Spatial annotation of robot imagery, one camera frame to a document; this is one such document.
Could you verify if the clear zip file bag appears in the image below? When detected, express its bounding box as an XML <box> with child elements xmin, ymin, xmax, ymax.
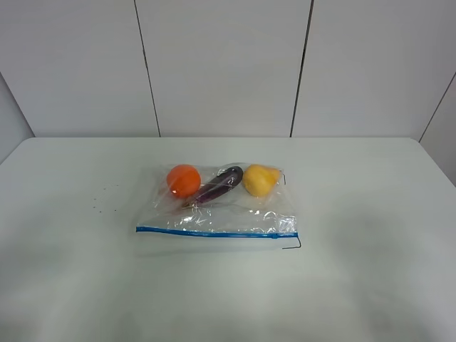
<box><xmin>135</xmin><ymin>162</ymin><xmax>302</xmax><ymax>257</ymax></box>

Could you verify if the orange fruit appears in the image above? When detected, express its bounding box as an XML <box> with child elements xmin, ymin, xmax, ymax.
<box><xmin>166</xmin><ymin>165</ymin><xmax>201</xmax><ymax>199</ymax></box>

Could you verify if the purple eggplant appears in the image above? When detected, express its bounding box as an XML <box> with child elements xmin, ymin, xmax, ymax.
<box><xmin>182</xmin><ymin>166</ymin><xmax>244</xmax><ymax>208</ymax></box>

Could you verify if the yellow pear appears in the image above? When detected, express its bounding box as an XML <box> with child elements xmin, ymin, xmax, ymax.
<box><xmin>242</xmin><ymin>165</ymin><xmax>281</xmax><ymax>197</ymax></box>

